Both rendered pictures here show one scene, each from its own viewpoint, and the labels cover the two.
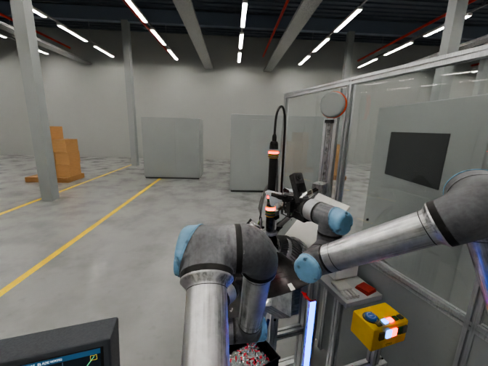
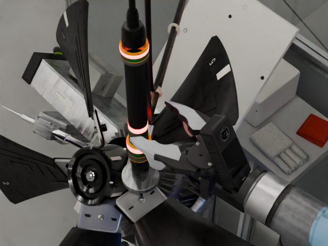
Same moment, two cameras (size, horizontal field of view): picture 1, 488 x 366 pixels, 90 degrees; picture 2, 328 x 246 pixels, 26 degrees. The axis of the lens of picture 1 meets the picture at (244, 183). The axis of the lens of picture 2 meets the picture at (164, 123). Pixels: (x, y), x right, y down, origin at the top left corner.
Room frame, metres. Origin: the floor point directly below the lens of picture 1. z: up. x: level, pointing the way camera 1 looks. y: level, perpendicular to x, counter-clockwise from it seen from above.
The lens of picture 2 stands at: (0.34, 0.13, 2.40)
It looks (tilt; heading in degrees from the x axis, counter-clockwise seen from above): 53 degrees down; 336
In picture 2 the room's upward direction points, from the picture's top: straight up
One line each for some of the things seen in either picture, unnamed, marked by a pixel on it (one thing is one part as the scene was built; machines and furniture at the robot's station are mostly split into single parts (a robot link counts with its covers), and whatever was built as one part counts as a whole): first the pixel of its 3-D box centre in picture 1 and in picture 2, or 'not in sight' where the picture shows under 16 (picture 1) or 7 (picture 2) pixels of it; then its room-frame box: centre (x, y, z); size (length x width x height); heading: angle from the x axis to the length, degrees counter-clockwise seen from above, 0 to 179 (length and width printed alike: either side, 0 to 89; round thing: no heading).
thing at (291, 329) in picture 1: (287, 332); not in sight; (1.22, -0.28, 0.56); 0.19 x 0.04 x 0.04; 109
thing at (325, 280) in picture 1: (341, 281); (266, 121); (1.31, -0.60, 0.85); 0.36 x 0.24 x 0.03; 19
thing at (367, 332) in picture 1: (377, 327); not in sight; (0.77, -0.51, 1.02); 0.16 x 0.10 x 0.11; 109
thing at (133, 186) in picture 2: (270, 222); (140, 158); (1.03, -0.12, 1.32); 0.09 x 0.07 x 0.10; 144
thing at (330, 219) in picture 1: (331, 218); (309, 225); (0.73, -0.28, 1.46); 0.11 x 0.08 x 0.09; 29
